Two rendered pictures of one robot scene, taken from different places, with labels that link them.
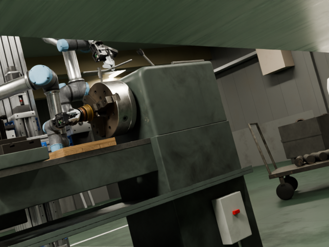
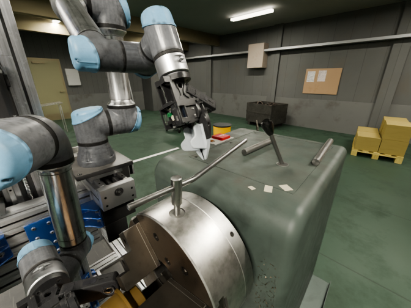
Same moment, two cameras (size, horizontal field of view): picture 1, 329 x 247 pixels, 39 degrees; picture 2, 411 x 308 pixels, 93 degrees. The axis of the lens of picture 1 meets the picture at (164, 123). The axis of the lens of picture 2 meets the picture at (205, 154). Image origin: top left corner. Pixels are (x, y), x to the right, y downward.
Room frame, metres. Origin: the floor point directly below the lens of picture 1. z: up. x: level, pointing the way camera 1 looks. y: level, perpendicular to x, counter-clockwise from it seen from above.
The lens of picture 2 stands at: (2.22, 0.27, 1.50)
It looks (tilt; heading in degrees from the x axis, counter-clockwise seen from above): 21 degrees down; 352
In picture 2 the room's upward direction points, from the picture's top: straight up
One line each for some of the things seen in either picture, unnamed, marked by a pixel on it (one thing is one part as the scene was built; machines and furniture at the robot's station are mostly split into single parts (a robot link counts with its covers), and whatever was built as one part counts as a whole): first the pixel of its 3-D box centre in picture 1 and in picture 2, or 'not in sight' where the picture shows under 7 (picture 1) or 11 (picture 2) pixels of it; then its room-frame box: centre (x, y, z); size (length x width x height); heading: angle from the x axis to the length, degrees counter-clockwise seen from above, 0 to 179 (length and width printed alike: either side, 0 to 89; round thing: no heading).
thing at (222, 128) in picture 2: not in sight; (221, 138); (6.14, -0.62, 0.30); 0.38 x 0.38 x 0.61
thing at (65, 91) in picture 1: (60, 94); (91, 123); (3.08, 0.63, 1.33); 0.13 x 0.12 x 0.14; 121
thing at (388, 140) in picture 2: not in sight; (378, 135); (5.70, -3.95, 0.35); 1.19 x 0.88 x 0.70; 130
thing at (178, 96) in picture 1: (161, 105); (252, 197); (2.85, -0.01, 1.06); 0.59 x 0.48 x 0.39; 131
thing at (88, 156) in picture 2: (63, 111); (95, 150); (3.07, 0.64, 1.21); 0.15 x 0.15 x 0.10
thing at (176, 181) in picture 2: (101, 77); (177, 201); (2.57, 0.28, 1.26); 0.02 x 0.02 x 0.12
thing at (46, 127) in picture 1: (52, 126); (40, 263); (2.63, 0.63, 1.07); 0.11 x 0.08 x 0.09; 41
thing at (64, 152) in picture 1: (73, 152); not in sight; (2.39, 0.49, 0.89); 0.36 x 0.30 x 0.04; 41
